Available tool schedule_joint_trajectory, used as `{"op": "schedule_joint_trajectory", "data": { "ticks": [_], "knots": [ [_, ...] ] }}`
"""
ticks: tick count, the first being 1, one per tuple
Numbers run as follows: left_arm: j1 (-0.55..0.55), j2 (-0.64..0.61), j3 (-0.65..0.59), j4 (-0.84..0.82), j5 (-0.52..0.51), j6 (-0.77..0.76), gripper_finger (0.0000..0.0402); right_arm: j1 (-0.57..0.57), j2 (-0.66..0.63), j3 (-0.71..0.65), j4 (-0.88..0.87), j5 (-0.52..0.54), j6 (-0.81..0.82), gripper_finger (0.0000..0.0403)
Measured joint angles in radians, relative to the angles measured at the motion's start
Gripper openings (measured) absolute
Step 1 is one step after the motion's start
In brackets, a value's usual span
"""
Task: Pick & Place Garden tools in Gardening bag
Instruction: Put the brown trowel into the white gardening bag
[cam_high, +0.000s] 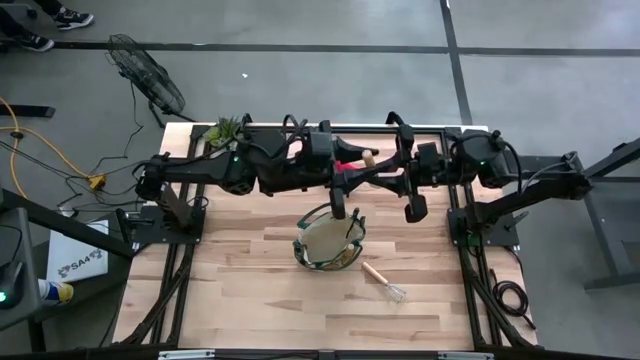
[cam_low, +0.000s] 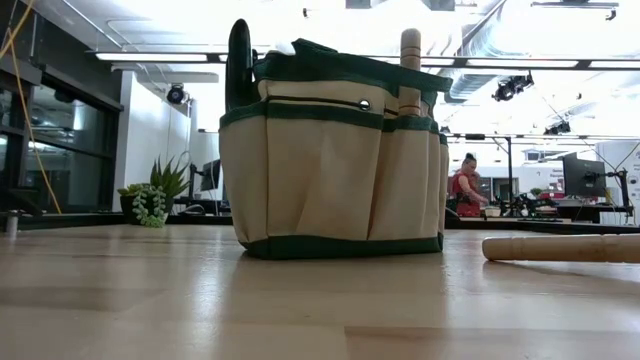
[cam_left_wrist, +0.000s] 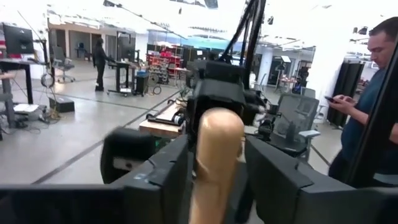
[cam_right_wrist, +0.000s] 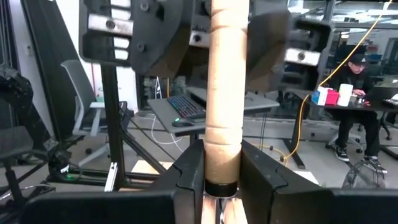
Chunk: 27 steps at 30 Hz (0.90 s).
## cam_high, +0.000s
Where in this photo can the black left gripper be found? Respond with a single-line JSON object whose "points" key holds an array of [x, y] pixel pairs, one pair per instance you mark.
{"points": [[322, 150]]}

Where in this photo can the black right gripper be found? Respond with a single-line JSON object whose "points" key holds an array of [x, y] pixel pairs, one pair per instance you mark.
{"points": [[425, 165]]}

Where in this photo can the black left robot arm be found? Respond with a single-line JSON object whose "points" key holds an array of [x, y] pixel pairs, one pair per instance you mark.
{"points": [[200, 170]]}

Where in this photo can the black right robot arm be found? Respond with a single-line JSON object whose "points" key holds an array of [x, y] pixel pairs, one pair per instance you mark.
{"points": [[525, 187]]}

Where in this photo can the artificial succulent plant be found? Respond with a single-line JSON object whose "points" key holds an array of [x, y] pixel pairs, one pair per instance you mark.
{"points": [[225, 131]]}

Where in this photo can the black rig crossbar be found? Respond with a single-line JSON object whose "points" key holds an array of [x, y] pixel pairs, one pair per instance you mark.
{"points": [[320, 356]]}

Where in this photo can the black floor fan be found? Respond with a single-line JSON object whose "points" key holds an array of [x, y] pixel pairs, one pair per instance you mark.
{"points": [[150, 80]]}

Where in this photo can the black metal stand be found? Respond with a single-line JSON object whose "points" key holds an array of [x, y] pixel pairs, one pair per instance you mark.
{"points": [[603, 230]]}

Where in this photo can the black side table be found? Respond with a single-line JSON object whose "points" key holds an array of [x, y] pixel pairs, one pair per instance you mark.
{"points": [[75, 227]]}

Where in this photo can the white printed box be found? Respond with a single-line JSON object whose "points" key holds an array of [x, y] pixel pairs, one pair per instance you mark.
{"points": [[75, 250]]}

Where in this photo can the black floor bar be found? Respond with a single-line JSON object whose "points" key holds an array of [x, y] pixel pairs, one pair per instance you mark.
{"points": [[30, 111]]}

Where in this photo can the black mouse with light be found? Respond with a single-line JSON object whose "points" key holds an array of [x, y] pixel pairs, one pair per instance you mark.
{"points": [[10, 285]]}

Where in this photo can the black aluminium table frame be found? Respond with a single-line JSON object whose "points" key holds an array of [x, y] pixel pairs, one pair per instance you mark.
{"points": [[365, 129]]}

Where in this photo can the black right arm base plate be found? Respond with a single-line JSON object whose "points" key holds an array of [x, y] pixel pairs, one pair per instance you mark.
{"points": [[495, 237]]}

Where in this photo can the silver metal bracket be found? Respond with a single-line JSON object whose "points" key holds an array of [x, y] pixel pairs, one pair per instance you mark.
{"points": [[185, 355], [465, 356]]}

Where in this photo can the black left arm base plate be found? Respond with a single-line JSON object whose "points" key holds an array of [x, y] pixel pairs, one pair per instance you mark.
{"points": [[145, 235]]}

